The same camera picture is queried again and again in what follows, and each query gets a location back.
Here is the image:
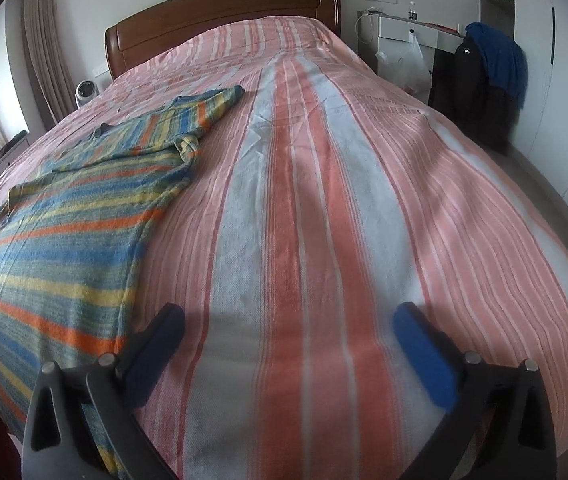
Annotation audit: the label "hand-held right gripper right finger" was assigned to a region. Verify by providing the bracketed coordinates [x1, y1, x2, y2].
[393, 301, 557, 480]

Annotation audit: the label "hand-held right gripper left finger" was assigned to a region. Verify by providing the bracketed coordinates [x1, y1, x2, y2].
[22, 302, 186, 480]

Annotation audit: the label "multicolour striped knit sweater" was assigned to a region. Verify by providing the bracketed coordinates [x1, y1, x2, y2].
[0, 85, 245, 480]

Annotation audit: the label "dark clothes on windowsill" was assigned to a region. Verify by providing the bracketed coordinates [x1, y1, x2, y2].
[0, 130, 29, 166]

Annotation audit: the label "pink striped bedspread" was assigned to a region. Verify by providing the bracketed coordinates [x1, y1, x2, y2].
[0, 15, 568, 480]

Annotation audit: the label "black jacket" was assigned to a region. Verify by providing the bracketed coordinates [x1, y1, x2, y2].
[429, 34, 515, 157]

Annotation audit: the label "white round fan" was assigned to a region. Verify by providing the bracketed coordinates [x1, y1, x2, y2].
[74, 80, 98, 109]

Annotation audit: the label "white plastic bag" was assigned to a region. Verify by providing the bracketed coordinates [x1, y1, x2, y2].
[376, 30, 432, 92]

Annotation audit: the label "white wardrobe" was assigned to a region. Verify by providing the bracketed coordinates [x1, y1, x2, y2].
[476, 0, 568, 261]

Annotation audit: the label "blue cloth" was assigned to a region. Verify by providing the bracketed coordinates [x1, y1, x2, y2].
[465, 22, 525, 110]

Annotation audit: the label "beige curtain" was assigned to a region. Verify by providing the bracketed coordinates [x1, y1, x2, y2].
[22, 0, 77, 128]

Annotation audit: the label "white desk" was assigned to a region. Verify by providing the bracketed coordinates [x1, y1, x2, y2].
[358, 10, 465, 91]

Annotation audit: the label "wooden headboard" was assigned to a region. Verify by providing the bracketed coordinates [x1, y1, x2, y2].
[105, 0, 341, 81]

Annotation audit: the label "charger cable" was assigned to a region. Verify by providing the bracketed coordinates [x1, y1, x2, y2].
[356, 7, 382, 41]

